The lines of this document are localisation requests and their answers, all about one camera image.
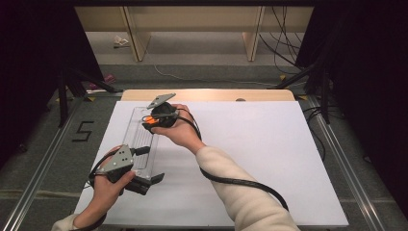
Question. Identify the pink object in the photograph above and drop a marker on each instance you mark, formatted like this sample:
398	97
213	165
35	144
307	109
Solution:
107	78

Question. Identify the person's left hand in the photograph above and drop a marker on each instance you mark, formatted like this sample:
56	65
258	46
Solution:
107	192

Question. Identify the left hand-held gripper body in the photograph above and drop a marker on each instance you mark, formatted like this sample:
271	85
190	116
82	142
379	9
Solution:
120	160

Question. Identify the black metal stand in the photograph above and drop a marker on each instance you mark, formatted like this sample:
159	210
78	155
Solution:
69	86
325	93

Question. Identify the person's right hand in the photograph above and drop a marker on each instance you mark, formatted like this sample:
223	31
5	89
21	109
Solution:
183	131

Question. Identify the beige wooden shelf unit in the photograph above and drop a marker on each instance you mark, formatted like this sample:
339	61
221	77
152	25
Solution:
192	19

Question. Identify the light wooden table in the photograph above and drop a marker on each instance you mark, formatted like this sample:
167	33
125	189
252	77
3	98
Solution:
208	95

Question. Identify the white table cover sheet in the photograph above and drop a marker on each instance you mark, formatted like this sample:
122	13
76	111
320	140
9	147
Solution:
256	144

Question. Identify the black curtain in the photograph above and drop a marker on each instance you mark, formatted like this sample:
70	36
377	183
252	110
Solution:
369	80
32	64

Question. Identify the crumpled white paper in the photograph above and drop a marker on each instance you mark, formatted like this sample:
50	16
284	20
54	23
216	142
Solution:
121	41

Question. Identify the aluminium floor rail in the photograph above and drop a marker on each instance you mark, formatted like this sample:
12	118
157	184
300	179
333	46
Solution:
346	166
41	173

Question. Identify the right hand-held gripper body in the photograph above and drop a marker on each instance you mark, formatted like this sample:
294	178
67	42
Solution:
165	114

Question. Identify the clear plastic tray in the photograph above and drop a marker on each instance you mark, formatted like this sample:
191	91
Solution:
141	141

